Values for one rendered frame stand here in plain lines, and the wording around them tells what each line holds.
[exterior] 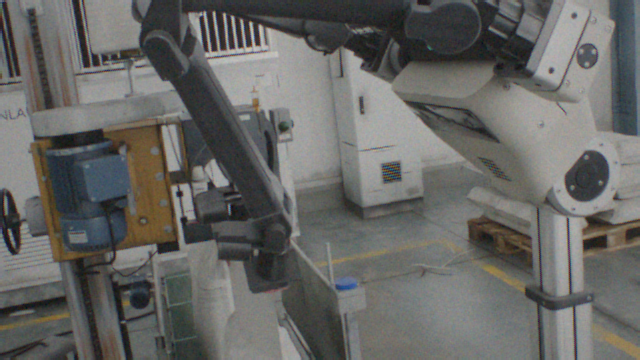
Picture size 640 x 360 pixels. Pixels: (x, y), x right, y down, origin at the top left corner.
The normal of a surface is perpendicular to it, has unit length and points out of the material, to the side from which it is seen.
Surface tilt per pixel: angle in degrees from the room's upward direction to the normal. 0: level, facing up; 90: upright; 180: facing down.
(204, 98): 118
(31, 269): 90
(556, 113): 90
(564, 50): 90
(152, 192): 90
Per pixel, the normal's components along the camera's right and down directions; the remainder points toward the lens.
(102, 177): 0.65, 0.08
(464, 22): 0.01, 0.65
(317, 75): 0.26, 0.17
